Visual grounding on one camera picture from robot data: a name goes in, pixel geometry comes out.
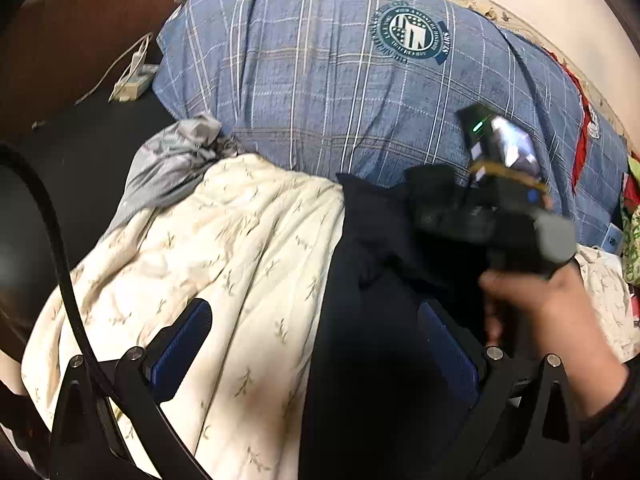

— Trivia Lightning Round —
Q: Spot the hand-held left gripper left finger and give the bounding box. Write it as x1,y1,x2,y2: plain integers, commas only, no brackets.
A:
50,298,213,480

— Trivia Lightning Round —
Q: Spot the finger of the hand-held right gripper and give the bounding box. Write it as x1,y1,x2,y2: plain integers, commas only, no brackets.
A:
404,164,483,256

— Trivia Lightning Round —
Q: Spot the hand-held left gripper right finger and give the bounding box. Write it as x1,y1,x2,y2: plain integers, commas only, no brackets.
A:
417,299,583,480

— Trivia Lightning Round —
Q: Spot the dark navy garment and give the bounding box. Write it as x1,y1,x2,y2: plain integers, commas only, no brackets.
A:
299,171,503,480

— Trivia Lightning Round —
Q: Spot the person's right forearm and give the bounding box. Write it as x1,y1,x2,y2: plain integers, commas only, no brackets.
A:
575,364,640,480

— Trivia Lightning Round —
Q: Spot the person's right hand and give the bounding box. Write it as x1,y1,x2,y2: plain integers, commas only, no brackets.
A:
479,262,629,418

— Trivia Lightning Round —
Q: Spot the cream floral quilt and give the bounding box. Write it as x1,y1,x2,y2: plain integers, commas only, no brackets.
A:
20,152,640,480

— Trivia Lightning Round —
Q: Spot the red cloth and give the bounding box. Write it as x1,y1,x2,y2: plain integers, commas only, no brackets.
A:
546,49,594,197

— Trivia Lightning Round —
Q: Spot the green patterned cloth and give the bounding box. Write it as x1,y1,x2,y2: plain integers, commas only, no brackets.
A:
619,154,640,287

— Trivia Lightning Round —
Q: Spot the grey cloth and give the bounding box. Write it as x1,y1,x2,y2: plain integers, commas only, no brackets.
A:
107,112,247,232

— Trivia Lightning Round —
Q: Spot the white power strip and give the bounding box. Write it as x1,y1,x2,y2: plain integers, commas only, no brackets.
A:
109,64,161,104

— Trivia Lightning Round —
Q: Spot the brown headboard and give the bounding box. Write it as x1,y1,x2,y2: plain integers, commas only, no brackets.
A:
0,0,187,128

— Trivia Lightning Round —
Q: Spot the black cable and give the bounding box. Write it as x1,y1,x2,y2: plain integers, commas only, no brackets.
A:
0,141,212,480

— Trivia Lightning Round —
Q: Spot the white cable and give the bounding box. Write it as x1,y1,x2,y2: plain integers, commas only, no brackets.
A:
74,31,155,107

